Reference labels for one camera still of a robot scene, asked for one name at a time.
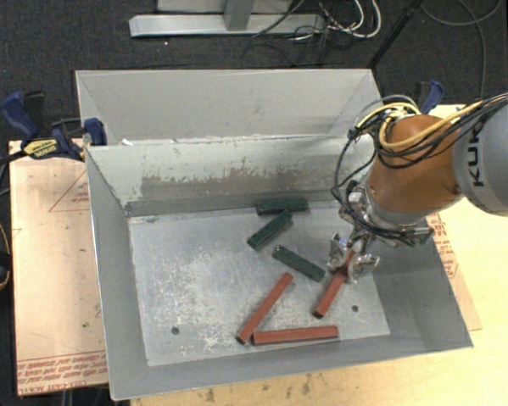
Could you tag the dark green flat block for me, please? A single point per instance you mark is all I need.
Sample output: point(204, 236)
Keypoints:
point(298, 263)
point(269, 230)
point(281, 206)

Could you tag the black cylinder on white bracket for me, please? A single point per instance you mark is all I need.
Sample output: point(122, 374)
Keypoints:
point(354, 192)

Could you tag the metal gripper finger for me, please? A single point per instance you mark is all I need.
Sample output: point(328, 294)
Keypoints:
point(363, 265)
point(337, 253)

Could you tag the grey metal bin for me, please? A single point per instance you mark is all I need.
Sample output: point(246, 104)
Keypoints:
point(207, 277)

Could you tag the red-brown flat block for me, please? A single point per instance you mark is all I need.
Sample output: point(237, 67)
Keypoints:
point(328, 293)
point(266, 308)
point(295, 335)

